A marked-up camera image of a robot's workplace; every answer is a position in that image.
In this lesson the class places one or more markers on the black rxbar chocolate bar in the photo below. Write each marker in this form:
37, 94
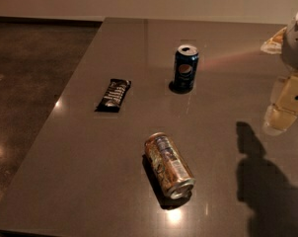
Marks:
114, 96

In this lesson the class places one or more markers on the gold energy drink can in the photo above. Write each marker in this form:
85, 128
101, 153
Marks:
171, 170

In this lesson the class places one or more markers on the blue pepsi can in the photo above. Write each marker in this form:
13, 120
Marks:
186, 61

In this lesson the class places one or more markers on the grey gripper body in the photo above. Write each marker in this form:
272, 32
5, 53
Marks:
295, 46

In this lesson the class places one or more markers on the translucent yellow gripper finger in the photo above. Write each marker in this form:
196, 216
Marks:
274, 44
283, 109

